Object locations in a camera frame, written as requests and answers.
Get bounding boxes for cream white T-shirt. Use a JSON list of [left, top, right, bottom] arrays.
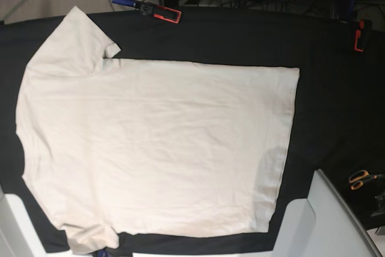
[[16, 7, 300, 254]]

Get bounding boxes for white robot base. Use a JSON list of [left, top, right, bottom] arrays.
[[1, 192, 73, 257], [133, 169, 382, 256]]

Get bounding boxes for blue orange clamp top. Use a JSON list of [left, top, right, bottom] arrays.
[[112, 0, 182, 24]]

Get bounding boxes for orange black clamp right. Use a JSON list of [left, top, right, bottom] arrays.
[[354, 19, 372, 52]]

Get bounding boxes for orange handled scissors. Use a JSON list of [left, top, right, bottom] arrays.
[[348, 170, 384, 191]]

